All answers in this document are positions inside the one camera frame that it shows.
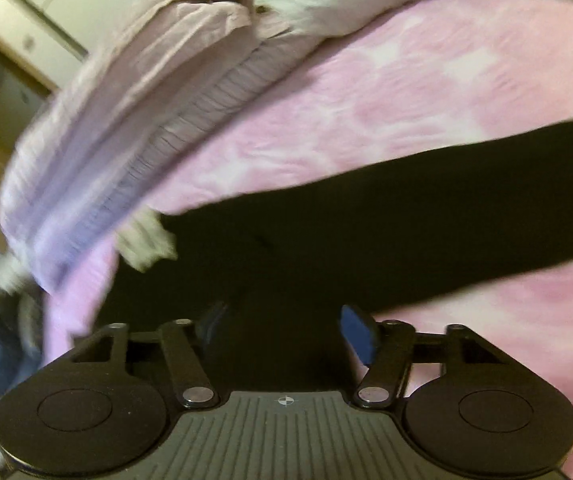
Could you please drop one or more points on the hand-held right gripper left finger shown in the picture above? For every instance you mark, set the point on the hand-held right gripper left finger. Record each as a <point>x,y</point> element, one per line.
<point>210,327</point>

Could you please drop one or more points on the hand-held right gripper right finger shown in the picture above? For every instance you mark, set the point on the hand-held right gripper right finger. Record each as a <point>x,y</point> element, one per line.
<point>361,332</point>

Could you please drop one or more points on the black garment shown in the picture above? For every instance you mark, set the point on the black garment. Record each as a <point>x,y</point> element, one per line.
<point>366,220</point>

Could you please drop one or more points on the off-white cloth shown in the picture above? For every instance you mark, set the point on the off-white cloth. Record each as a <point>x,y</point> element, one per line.
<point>144,245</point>

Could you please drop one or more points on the lilac striped duvet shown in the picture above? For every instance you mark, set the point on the lilac striped duvet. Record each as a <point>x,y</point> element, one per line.
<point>166,150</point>

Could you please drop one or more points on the dark cloth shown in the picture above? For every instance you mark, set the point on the dark cloth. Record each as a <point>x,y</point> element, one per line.
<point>11,320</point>

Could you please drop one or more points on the pink floral blanket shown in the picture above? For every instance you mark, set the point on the pink floral blanket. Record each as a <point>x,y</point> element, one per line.
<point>366,85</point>

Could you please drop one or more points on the pale pink shirt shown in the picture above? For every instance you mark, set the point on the pale pink shirt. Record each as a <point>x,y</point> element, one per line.
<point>156,45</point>

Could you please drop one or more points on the cream wardrobe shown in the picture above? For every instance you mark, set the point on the cream wardrobe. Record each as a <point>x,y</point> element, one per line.
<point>41,0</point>

